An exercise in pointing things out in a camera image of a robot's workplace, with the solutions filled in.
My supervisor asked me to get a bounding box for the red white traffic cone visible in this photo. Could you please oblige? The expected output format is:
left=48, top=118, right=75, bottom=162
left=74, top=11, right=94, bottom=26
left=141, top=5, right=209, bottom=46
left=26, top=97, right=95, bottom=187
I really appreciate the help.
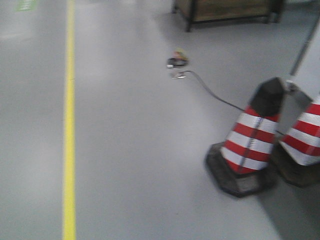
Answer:
left=205, top=77, right=286, bottom=198

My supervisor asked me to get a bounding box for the grey floor cable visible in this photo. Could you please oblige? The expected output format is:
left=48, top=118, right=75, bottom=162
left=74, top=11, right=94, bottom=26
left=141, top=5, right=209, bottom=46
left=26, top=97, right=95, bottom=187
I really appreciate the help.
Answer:
left=171, top=69, right=286, bottom=136

